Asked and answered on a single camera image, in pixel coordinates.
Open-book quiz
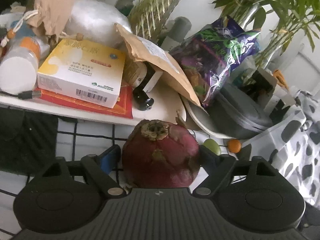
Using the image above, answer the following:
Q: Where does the white oval plate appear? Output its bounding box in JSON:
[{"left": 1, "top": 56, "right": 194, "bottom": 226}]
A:
[{"left": 181, "top": 96, "right": 233, "bottom": 139}]

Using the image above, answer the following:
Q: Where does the green bamboo plant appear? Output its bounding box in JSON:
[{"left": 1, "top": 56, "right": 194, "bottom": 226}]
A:
[{"left": 213, "top": 0, "right": 319, "bottom": 68}]

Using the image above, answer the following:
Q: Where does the dark grey zip case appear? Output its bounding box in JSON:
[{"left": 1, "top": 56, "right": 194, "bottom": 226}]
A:
[{"left": 206, "top": 83, "right": 273, "bottom": 139}]

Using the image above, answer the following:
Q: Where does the far green jujube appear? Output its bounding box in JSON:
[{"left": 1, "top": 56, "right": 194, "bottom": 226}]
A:
[{"left": 203, "top": 139, "right": 221, "bottom": 155}]

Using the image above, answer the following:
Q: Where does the yellow white medicine box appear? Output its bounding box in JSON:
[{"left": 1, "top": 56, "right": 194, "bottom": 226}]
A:
[{"left": 37, "top": 38, "right": 125, "bottom": 108}]

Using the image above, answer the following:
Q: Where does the purple snack bag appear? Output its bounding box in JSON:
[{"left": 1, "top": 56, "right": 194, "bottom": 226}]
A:
[{"left": 169, "top": 16, "right": 261, "bottom": 108}]

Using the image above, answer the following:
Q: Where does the red dragon fruit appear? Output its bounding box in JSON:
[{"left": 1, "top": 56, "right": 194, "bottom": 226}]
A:
[{"left": 121, "top": 120, "right": 200, "bottom": 188}]

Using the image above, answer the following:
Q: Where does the small black bottle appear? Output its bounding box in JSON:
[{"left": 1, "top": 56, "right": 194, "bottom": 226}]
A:
[{"left": 133, "top": 87, "right": 154, "bottom": 111}]

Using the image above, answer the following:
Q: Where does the right glass vase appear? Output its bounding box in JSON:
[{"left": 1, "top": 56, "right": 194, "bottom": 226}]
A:
[{"left": 128, "top": 0, "right": 180, "bottom": 41}]

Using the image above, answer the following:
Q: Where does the brown drawstring bag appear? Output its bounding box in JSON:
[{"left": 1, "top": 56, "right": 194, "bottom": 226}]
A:
[{"left": 27, "top": 0, "right": 75, "bottom": 37}]

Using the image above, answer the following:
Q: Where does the brown paper envelope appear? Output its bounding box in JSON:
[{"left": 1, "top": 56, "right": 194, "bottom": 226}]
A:
[{"left": 115, "top": 23, "right": 201, "bottom": 107}]

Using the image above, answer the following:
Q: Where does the white tray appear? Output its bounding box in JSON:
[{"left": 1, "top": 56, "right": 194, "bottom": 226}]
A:
[{"left": 0, "top": 80, "right": 187, "bottom": 127}]

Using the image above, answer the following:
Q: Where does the white cylindrical bottle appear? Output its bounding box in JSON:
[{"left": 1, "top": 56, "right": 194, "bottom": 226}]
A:
[{"left": 0, "top": 37, "right": 40, "bottom": 95}]

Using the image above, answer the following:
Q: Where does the cow print cloth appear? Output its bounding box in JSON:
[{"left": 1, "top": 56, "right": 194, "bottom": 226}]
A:
[{"left": 237, "top": 90, "right": 319, "bottom": 208}]

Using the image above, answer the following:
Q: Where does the white plastic bag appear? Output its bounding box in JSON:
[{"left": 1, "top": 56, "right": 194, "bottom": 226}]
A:
[{"left": 64, "top": 0, "right": 132, "bottom": 48}]

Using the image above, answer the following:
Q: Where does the small kumquat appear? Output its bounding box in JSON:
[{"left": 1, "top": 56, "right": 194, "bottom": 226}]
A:
[{"left": 227, "top": 139, "right": 242, "bottom": 154}]

